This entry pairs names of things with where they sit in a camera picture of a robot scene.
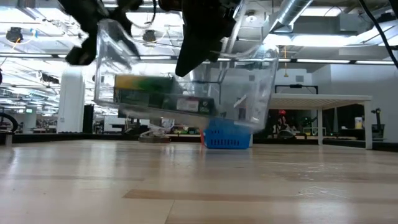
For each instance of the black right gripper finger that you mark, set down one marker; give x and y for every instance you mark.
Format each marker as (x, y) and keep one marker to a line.
(197, 53)

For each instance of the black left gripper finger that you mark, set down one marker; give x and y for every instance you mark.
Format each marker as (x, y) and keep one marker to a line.
(85, 49)
(126, 37)

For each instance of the clear plastic bin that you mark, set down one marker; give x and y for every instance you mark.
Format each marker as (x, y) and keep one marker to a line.
(248, 77)

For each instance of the blue plastic basket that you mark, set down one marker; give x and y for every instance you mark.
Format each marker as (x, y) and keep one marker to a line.
(227, 140)

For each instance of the white building column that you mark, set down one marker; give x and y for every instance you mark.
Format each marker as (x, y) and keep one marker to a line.
(71, 102)

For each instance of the black tall cabinet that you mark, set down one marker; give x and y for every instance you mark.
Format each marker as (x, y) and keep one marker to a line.
(88, 119)

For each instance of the white perforated metal shelf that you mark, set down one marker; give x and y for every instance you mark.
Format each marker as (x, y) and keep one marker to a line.
(326, 101)

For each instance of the black background stand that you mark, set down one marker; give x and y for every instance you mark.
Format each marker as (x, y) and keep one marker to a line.
(378, 124)

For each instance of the silver ventilation duct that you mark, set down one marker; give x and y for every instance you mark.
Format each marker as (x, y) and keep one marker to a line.
(292, 12)

